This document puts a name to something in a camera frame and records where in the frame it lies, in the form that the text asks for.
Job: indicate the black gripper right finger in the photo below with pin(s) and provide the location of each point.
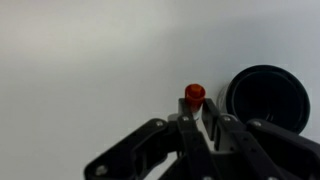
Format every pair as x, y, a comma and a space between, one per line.
266, 146

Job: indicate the marker with red cap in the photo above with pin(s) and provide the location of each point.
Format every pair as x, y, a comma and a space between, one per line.
195, 95

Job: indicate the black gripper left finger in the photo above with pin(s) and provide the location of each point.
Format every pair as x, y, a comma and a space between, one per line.
190, 140

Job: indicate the dark green mug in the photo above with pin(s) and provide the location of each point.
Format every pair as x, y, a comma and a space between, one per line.
266, 96

